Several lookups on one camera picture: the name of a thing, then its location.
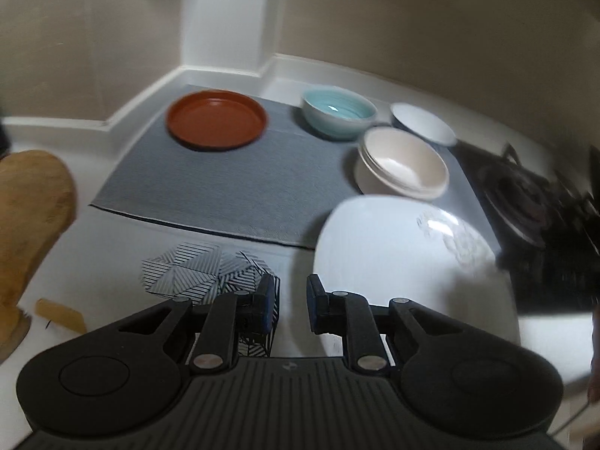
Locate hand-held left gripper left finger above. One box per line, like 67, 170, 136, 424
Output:
111, 273, 281, 372

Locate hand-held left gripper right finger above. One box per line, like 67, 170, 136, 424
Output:
306, 273, 470, 374

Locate large white square plate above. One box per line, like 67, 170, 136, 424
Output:
312, 195, 522, 358

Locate brown round plate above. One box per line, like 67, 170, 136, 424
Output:
166, 89, 269, 153

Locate small white bowl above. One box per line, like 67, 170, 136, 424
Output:
389, 102, 458, 147

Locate black striped geometric trivet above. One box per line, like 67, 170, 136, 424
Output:
141, 242, 282, 360

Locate grey woven mat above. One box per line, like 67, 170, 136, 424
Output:
88, 85, 498, 251

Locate cream ceramic bowl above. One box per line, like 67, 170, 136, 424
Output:
353, 126, 451, 200

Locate teal ceramic bowl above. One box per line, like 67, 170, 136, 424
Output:
300, 87, 379, 142

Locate small wooden scraper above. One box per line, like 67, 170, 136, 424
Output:
34, 297, 90, 339

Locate black gas stove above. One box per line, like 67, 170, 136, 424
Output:
456, 139, 600, 316

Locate wooden cutting board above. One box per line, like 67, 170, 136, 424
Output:
0, 149, 78, 363

